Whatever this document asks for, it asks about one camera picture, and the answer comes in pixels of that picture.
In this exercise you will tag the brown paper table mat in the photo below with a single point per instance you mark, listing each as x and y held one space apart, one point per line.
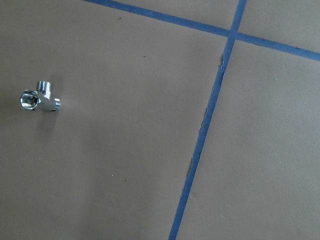
179 120

